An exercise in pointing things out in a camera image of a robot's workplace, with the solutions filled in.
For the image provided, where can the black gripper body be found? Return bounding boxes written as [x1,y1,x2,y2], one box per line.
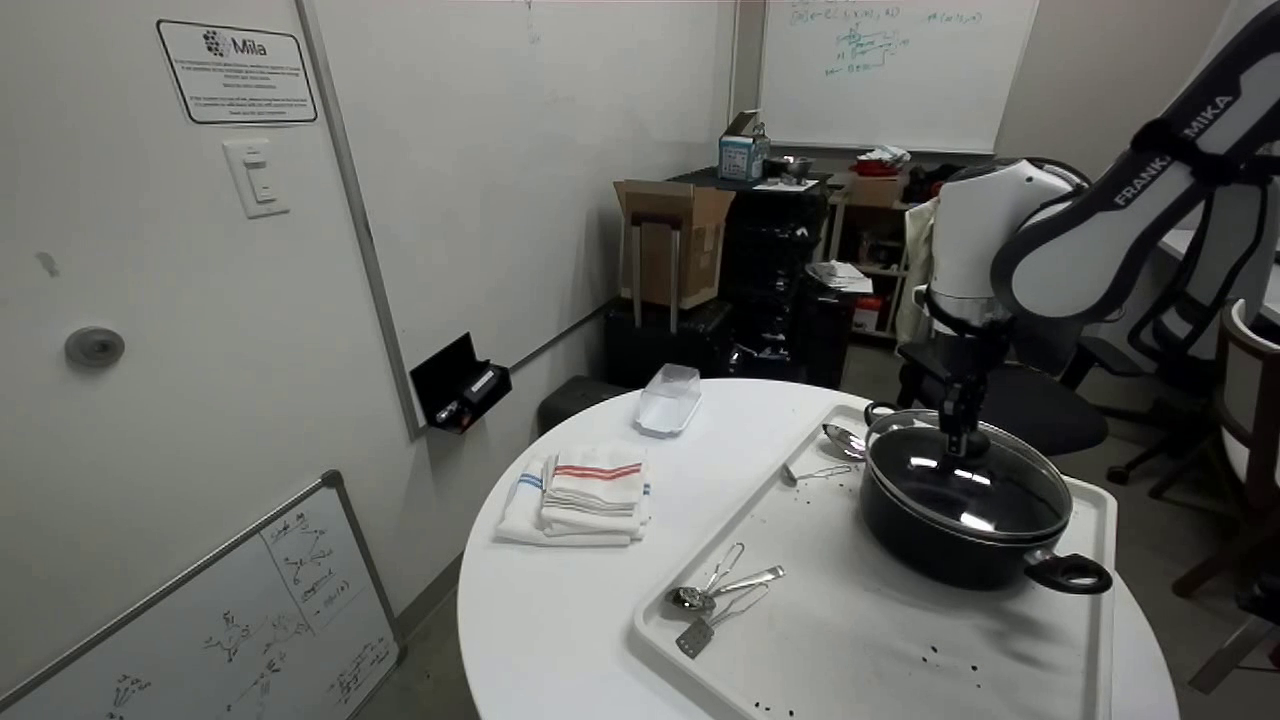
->
[927,297,1018,407]

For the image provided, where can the black cooking pot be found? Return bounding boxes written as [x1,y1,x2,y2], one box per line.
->
[859,399,1117,601]

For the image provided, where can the black office chair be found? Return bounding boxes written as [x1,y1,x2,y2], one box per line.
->
[892,317,1162,465]

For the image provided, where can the wooden shelf unit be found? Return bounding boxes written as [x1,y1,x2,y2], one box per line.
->
[825,164,927,345]

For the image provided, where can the black bag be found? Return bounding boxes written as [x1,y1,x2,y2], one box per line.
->
[900,162,993,209]

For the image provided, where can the black cabinet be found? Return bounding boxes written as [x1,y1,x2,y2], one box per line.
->
[715,176,839,383]

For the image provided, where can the white and black chair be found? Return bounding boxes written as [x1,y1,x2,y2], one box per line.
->
[1212,297,1280,554]

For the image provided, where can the whiteboard with green writing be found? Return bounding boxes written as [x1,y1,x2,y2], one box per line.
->
[757,0,1043,162]

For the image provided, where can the clear plastic container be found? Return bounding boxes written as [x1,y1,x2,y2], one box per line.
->
[633,362,706,441]

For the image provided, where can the blue tissue box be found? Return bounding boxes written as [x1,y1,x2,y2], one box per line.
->
[715,109,773,188]

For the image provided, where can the brown cardboard box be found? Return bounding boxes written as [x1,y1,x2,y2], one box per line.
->
[611,176,742,317]

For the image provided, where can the small grey flat scraper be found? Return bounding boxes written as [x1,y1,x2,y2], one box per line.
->
[672,615,722,664]

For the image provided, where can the white towel with red stripe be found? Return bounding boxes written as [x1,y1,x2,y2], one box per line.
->
[540,454,653,519]

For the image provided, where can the white towel with blue stripe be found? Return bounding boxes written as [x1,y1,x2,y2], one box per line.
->
[491,465,647,554]

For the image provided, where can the black marker holder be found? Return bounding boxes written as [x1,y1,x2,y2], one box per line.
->
[409,334,516,436]

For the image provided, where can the small framed whiteboard with drawings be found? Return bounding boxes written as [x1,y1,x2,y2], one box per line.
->
[0,470,403,720]

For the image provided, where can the black chair frame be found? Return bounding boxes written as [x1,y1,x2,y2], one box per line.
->
[1104,176,1280,491]

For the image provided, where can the flat handled metal measuring spoon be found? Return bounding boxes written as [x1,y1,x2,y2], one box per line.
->
[672,566,789,621]

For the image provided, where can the wire handled metal measuring spoon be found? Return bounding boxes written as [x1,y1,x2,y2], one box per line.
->
[670,538,752,615]

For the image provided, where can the large blank wall whiteboard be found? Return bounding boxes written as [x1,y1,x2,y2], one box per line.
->
[293,0,745,441]

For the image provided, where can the white light switch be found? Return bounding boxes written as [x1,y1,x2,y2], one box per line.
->
[222,136,293,223]

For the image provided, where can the white printed wall sign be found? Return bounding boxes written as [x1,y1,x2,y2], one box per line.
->
[154,15,326,129]

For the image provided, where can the round grey wall bumper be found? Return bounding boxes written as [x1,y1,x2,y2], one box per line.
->
[61,325,129,371]

